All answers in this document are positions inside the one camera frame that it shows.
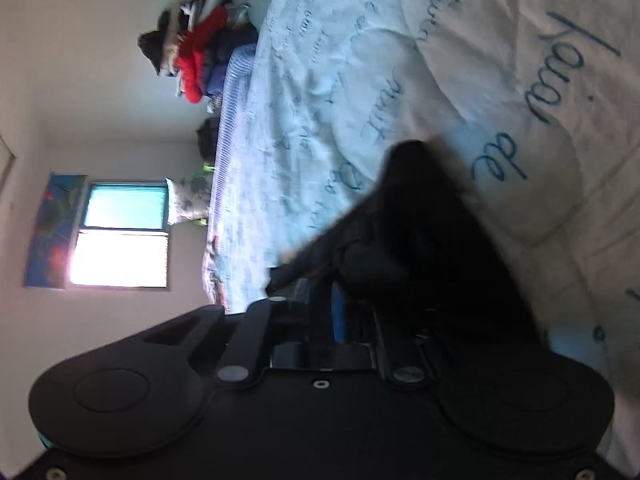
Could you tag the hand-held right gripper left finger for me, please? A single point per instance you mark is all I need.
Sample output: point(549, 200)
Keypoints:
point(250, 340)

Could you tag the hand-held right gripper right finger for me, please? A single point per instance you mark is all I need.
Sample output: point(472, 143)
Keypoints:
point(340, 315)

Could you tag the black pants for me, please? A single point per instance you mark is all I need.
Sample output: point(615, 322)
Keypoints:
point(425, 240)

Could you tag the floral pillow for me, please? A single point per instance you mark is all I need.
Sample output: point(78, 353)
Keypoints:
point(189, 200)

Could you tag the window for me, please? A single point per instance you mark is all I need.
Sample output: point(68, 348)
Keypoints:
point(120, 240)

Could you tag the green stool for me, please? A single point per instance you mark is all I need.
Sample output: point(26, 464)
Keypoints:
point(207, 169)

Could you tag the black bag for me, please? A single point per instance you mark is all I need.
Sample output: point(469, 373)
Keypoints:
point(207, 137)

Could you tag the blue colourful curtain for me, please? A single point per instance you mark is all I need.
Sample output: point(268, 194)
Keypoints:
point(50, 230)

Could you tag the blue striped blanket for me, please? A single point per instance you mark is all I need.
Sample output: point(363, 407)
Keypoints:
point(235, 110)

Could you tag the dark blue folded garment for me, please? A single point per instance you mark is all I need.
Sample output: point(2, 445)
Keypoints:
point(219, 72)

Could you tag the white script-printed bed sheet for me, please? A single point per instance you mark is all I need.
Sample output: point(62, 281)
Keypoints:
point(500, 60)

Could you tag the pile of dark clothes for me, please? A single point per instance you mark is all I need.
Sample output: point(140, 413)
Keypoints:
point(160, 42)

